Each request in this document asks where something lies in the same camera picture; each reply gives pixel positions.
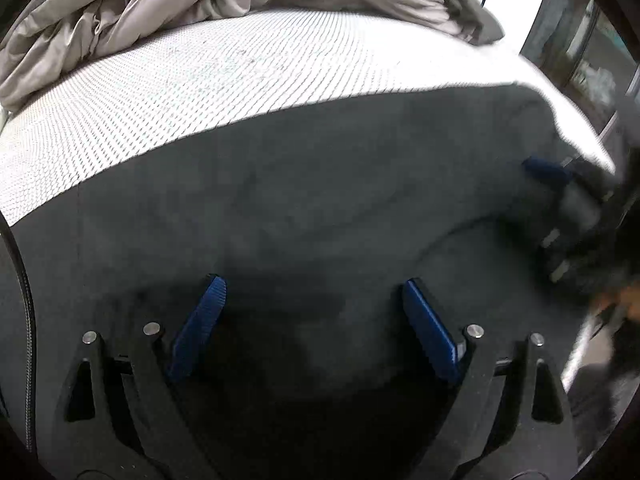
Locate grey crumpled blanket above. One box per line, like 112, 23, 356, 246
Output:
0, 0, 506, 111

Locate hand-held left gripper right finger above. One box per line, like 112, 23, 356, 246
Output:
402, 277, 581, 480

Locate black braided cable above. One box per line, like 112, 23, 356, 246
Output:
0, 217, 37, 456

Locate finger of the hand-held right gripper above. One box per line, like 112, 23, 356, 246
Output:
522, 156, 601, 201

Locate black pants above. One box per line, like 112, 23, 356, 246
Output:
0, 82, 618, 480

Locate bed with white mesh mattress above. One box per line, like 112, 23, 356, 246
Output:
0, 7, 617, 226

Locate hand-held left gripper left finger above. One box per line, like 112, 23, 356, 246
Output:
52, 274, 227, 480

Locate dark framed glass door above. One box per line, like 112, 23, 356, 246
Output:
520, 0, 640, 146

